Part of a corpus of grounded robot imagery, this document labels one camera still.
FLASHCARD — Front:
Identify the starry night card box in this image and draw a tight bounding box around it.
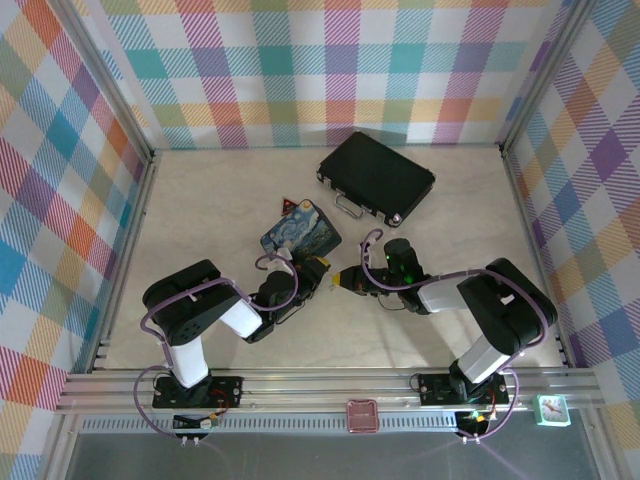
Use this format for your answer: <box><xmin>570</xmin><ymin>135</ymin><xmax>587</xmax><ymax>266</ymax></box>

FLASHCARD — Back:
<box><xmin>259</xmin><ymin>198</ymin><xmax>344</xmax><ymax>264</ymax></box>

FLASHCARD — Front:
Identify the pink square box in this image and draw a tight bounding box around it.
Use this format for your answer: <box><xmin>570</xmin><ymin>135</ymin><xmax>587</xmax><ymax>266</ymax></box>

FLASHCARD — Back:
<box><xmin>346</xmin><ymin>398</ymin><xmax>379</xmax><ymax>434</ymax></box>

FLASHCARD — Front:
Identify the green square clock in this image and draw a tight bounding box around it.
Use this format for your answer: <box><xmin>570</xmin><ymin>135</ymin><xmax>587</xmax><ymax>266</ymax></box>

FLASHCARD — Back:
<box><xmin>534</xmin><ymin>393</ymin><xmax>571</xmax><ymax>429</ymax></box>

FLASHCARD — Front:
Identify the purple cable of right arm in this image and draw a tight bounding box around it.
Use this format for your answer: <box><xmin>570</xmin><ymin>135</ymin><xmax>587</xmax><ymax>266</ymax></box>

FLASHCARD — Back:
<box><xmin>358</xmin><ymin>228</ymin><xmax>547</xmax><ymax>444</ymax></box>

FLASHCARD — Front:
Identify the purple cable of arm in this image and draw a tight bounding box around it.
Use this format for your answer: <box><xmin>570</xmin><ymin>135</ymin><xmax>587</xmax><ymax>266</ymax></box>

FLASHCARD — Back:
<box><xmin>358</xmin><ymin>228</ymin><xmax>547</xmax><ymax>444</ymax></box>
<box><xmin>133</xmin><ymin>252</ymin><xmax>301</xmax><ymax>446</ymax></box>

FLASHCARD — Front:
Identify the aluminium frame rail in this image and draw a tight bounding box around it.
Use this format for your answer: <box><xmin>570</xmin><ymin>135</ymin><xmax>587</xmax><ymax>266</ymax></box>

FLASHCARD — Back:
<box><xmin>54</xmin><ymin>367</ymin><xmax>601</xmax><ymax>414</ymax></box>

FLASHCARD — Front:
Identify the black case with metal handle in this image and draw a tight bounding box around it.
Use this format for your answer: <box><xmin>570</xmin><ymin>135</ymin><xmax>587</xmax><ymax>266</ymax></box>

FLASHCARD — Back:
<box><xmin>315</xmin><ymin>130</ymin><xmax>436</xmax><ymax>229</ymax></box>

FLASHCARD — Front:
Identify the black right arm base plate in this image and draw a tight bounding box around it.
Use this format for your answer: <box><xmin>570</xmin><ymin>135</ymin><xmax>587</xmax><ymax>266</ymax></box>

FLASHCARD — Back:
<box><xmin>418</xmin><ymin>372</ymin><xmax>511</xmax><ymax>406</ymax></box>

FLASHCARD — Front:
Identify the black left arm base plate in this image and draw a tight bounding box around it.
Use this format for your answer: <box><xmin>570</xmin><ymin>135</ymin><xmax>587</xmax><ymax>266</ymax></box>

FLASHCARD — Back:
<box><xmin>152</xmin><ymin>375</ymin><xmax>245</xmax><ymax>409</ymax></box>

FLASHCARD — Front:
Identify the grey slotted cable duct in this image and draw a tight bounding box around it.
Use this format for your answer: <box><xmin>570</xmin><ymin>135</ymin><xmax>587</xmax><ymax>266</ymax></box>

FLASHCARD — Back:
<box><xmin>79</xmin><ymin>416</ymin><xmax>501</xmax><ymax>434</ymax></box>

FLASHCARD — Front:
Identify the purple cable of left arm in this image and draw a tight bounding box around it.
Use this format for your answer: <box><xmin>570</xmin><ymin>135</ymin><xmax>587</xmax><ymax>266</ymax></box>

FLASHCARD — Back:
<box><xmin>133</xmin><ymin>252</ymin><xmax>301</xmax><ymax>446</ymax></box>

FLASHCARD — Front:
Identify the small connector board with wires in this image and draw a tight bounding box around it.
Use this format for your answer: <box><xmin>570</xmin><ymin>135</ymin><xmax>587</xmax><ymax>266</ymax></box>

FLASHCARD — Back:
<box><xmin>173</xmin><ymin>412</ymin><xmax>224</xmax><ymax>432</ymax></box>
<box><xmin>458</xmin><ymin>408</ymin><xmax>495</xmax><ymax>427</ymax></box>

